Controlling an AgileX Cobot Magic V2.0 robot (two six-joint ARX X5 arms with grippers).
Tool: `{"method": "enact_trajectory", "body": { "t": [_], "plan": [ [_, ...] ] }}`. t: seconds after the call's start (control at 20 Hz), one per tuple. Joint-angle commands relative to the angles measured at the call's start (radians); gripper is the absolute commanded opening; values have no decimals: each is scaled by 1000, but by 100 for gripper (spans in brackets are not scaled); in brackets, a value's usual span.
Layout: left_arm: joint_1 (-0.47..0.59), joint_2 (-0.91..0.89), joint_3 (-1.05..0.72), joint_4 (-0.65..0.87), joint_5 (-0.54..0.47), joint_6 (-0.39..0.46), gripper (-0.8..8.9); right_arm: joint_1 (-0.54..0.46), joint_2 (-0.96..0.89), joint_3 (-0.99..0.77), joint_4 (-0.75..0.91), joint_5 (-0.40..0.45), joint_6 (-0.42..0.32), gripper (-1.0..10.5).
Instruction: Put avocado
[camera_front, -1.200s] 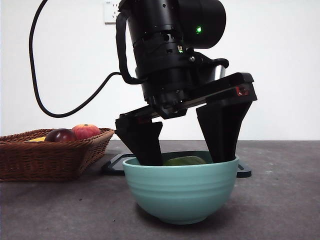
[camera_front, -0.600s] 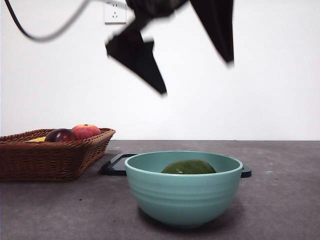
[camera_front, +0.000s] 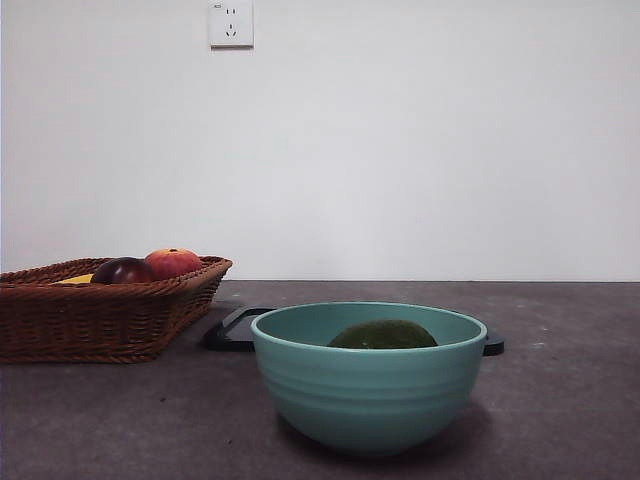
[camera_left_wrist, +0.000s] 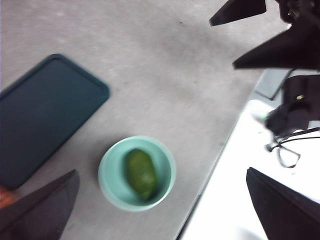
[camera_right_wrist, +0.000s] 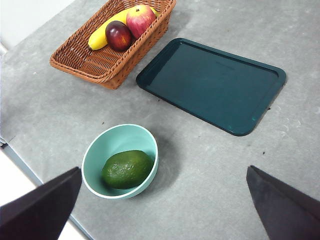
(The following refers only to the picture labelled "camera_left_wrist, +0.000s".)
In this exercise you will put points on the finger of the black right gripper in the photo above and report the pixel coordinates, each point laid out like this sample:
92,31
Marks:
240,11
287,52

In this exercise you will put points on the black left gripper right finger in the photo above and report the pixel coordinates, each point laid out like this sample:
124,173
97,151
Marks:
287,212

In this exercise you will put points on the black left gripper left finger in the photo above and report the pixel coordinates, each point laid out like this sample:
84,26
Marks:
37,212

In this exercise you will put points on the teal ribbed bowl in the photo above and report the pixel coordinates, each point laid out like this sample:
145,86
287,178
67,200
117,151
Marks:
110,175

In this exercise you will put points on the green avocado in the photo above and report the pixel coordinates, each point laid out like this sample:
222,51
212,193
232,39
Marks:
141,172

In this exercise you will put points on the grey flat panel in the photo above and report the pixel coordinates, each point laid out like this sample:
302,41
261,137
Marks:
271,83

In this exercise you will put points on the dark rectangular tray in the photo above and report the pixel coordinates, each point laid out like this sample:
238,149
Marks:
45,117

